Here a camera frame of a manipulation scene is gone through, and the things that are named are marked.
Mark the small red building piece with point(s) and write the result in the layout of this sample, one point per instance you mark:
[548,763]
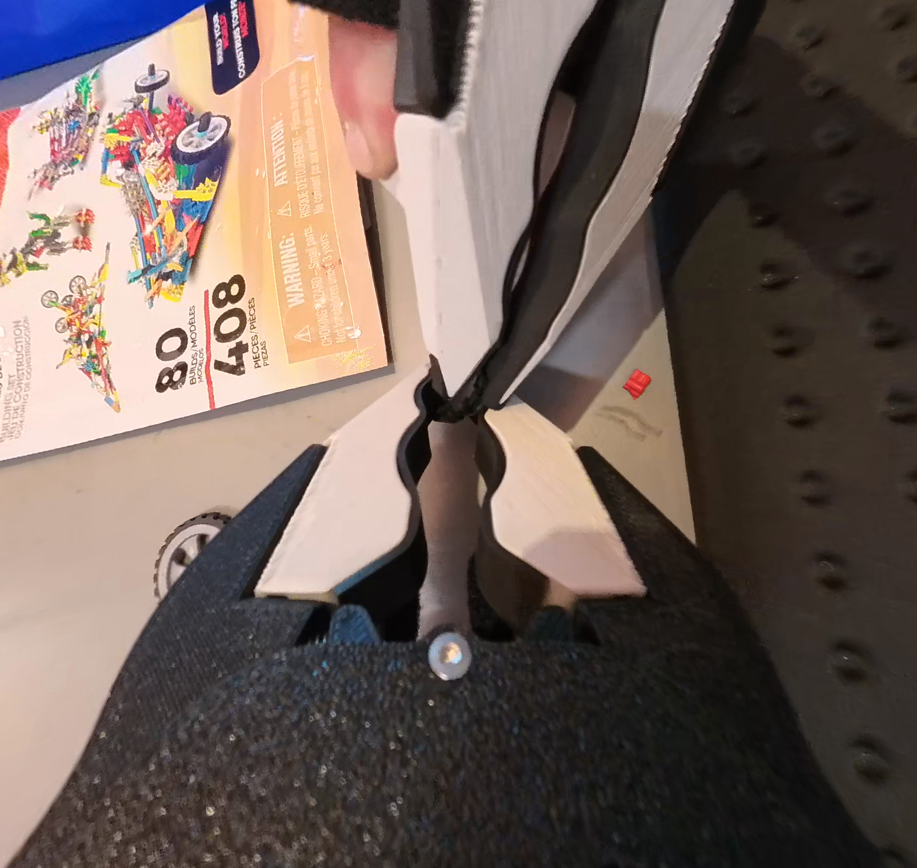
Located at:
[636,384]

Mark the black perforated pad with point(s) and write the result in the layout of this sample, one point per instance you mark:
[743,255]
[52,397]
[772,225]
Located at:
[788,381]

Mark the K'nex building set booklet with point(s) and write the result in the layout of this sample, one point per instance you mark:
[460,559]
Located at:
[322,166]

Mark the grey toy wheel black tire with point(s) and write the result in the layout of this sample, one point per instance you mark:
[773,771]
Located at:
[455,409]
[179,553]

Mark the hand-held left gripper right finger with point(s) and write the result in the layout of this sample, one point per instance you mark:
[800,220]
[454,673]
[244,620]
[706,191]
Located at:
[559,503]

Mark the person's right hand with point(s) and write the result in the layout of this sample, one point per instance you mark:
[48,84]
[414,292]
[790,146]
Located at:
[365,94]

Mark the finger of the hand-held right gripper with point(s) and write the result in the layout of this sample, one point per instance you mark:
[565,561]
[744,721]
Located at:
[494,166]
[673,94]

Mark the blue plastic bin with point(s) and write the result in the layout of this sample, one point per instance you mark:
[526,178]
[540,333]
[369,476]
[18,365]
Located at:
[107,1]

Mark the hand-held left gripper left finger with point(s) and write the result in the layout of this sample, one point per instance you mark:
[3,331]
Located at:
[344,510]

